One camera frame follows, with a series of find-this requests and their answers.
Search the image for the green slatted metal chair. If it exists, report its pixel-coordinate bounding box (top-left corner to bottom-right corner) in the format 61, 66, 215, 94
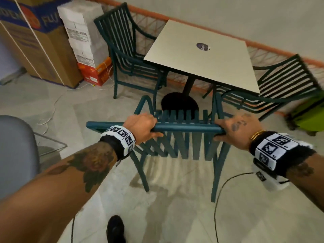
202, 54, 323, 122
93, 2, 167, 109
86, 94, 235, 203

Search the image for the person's right hand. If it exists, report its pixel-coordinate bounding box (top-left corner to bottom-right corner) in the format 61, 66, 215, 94
213, 113, 264, 151

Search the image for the large brown cardboard box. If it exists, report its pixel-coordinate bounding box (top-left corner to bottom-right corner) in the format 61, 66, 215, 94
0, 0, 84, 89

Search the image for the black floor cable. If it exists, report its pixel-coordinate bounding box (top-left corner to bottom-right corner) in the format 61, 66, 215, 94
213, 172, 256, 243

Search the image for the person's right forearm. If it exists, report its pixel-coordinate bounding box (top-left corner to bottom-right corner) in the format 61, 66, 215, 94
286, 151, 324, 186

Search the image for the gold bracelet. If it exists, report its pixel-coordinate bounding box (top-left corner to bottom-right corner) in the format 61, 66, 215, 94
250, 130, 267, 140

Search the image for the white floor cable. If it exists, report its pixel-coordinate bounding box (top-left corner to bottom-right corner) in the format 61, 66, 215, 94
37, 81, 107, 136

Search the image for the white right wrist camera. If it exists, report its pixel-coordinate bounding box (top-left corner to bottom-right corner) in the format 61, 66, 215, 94
252, 159, 291, 192

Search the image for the left wrist marker band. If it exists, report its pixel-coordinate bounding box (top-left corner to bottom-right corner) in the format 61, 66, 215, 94
99, 125, 137, 161

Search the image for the person's left hand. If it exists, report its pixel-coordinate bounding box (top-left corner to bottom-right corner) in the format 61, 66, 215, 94
123, 113, 164, 145

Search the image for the bright green bag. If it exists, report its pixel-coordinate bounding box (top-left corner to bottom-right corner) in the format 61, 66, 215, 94
285, 94, 324, 136

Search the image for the beige square table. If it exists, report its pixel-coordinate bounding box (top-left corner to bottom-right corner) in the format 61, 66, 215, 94
143, 19, 261, 119

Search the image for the person's black shoe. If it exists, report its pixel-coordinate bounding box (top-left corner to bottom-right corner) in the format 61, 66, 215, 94
106, 215, 127, 243

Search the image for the orange carton box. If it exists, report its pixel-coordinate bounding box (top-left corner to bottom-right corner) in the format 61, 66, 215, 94
77, 57, 114, 87

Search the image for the white carton box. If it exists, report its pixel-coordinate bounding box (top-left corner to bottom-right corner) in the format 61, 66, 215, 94
57, 0, 105, 29
65, 21, 102, 47
68, 39, 110, 69

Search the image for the person's left forearm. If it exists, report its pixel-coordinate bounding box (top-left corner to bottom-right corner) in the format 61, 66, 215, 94
0, 141, 118, 243

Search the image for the grey chair with wire legs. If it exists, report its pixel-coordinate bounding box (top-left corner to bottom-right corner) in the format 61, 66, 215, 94
0, 115, 68, 200

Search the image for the orange net fence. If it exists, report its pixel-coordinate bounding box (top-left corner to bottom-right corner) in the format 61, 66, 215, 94
83, 0, 324, 117

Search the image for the right wrist marker band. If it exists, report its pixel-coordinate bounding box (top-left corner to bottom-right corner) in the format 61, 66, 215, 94
249, 131, 316, 178

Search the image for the thin black cable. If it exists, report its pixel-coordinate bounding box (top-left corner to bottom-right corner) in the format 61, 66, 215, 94
70, 214, 77, 243

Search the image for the wrist marker band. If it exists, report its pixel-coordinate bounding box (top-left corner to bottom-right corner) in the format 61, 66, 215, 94
99, 125, 137, 161
249, 131, 316, 178

